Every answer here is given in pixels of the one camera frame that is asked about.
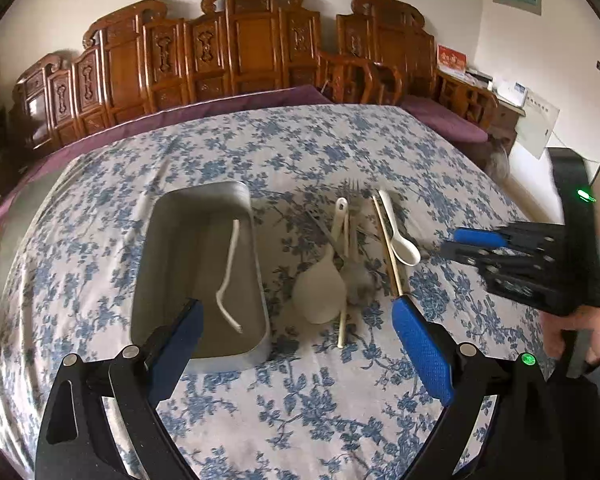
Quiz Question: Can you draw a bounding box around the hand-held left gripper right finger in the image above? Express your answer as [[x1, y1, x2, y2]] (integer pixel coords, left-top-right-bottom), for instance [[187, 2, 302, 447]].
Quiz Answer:
[[391, 296, 566, 480]]

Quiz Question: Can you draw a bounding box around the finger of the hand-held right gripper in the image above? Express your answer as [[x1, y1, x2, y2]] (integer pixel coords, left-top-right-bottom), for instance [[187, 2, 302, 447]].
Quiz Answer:
[[440, 241, 556, 286], [454, 224, 566, 252]]

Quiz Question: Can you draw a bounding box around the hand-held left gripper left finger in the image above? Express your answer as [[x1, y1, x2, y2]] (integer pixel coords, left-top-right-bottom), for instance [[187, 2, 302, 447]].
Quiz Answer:
[[35, 299, 204, 480]]

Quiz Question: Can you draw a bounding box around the white ceramic spoon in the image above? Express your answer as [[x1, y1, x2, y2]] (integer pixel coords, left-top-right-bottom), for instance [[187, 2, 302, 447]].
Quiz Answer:
[[378, 189, 422, 266]]

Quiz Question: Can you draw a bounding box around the brown wooden chopstick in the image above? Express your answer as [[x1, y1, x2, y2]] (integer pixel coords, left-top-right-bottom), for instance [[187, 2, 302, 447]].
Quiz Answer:
[[371, 195, 400, 298], [375, 194, 406, 297]]

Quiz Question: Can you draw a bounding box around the cream chopstick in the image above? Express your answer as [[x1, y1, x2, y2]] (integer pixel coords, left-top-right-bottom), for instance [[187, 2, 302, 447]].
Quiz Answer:
[[337, 212, 352, 350]]

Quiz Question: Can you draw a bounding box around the metal spoon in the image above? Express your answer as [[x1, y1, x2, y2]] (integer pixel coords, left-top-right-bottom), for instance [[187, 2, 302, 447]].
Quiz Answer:
[[304, 210, 381, 306]]

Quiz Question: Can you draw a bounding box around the white bent straw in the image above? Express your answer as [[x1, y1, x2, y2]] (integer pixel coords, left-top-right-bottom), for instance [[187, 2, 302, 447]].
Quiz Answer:
[[216, 219, 243, 333]]

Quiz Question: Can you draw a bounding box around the metal tray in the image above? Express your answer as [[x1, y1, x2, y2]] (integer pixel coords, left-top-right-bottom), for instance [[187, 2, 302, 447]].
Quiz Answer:
[[130, 181, 271, 373]]

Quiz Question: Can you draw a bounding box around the white rice paddle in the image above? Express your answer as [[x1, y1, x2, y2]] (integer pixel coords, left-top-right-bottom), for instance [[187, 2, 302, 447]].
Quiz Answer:
[[292, 198, 350, 325]]

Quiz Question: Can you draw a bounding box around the metal fork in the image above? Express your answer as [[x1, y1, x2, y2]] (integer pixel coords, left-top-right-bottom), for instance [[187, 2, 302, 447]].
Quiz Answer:
[[341, 179, 368, 261]]

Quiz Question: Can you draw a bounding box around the grey fluffy object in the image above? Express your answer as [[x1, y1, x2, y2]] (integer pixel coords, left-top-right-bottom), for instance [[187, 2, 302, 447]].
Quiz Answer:
[[482, 135, 511, 181]]

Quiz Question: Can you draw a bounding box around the blue floral tablecloth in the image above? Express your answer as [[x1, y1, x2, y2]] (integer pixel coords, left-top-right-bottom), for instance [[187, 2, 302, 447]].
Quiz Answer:
[[0, 104, 561, 480]]

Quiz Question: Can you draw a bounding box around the purple seat cushion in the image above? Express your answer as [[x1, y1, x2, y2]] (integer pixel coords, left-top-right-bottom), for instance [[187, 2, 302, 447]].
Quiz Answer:
[[400, 95, 488, 143]]

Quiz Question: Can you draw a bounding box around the white paper board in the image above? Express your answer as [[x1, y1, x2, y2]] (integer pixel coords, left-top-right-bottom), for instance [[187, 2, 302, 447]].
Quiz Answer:
[[515, 87, 561, 161]]

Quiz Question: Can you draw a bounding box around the red box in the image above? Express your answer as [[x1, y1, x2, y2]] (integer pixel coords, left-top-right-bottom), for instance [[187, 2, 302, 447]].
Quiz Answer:
[[437, 45, 467, 78]]

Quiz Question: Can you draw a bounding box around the carved wooden armchair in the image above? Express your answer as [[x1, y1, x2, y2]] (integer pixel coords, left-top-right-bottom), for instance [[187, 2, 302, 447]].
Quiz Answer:
[[320, 0, 501, 131]]

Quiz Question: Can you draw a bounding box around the purple cloth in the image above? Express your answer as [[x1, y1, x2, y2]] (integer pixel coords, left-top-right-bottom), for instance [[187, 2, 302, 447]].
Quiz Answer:
[[0, 85, 331, 241]]

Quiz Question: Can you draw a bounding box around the carved wooden sofa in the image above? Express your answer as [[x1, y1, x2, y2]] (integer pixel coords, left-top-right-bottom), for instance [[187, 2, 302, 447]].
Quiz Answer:
[[12, 0, 331, 153]]

